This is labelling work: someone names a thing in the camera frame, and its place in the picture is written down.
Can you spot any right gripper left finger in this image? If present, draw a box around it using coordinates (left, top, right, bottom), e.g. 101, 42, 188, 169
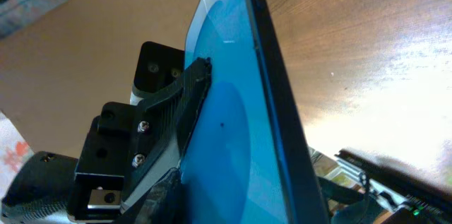
112, 167, 184, 224

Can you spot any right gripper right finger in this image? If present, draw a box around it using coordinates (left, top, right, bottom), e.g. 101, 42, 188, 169
335, 150, 451, 224

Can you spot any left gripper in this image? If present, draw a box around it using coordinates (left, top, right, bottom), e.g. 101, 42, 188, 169
68, 42, 212, 221

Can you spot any blue Samsung Galaxy smartphone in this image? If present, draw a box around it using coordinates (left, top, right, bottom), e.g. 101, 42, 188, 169
182, 0, 329, 223

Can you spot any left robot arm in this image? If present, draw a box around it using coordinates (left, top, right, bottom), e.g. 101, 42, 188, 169
1, 42, 212, 223

